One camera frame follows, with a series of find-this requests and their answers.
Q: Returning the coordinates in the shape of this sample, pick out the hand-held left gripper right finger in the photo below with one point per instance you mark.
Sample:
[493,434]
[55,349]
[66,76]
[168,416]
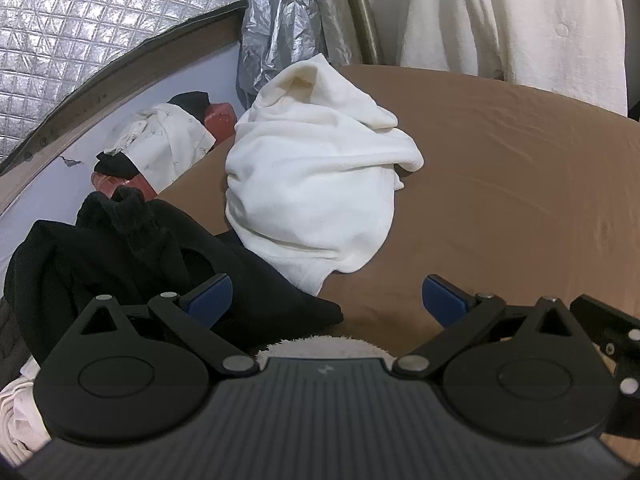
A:
[442,301]

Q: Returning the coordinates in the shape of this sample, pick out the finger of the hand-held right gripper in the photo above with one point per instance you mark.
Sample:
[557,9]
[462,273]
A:
[607,325]

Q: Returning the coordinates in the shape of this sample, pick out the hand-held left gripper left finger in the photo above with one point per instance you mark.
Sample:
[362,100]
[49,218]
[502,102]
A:
[210,299]

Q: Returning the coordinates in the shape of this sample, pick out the white long-sleeve shirt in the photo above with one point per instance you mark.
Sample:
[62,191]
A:
[310,185]

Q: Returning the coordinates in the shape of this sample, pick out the black garment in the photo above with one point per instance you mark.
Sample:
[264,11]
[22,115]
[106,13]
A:
[75,260]

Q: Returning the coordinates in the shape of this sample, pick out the white patterned cloth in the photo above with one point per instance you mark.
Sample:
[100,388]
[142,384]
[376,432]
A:
[170,150]

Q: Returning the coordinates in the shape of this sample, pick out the small black cloth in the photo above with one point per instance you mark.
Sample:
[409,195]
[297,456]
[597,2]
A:
[190,105]
[115,165]

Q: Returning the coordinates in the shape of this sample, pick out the dark grey quilted cloth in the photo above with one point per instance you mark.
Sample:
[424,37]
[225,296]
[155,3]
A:
[10,330]

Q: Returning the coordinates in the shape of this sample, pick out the pale pink cloth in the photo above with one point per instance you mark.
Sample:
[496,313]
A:
[25,420]

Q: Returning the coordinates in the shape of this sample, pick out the white hanging robe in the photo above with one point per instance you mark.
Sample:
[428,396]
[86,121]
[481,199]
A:
[500,20]

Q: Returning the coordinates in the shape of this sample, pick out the silver plastic bag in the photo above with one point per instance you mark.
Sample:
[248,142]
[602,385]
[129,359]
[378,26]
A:
[280,20]

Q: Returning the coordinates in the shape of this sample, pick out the beige curtain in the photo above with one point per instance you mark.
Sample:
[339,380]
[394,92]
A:
[345,0]

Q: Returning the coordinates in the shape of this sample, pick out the silver quilted insulation sheet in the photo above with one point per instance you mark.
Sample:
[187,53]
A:
[75,10]

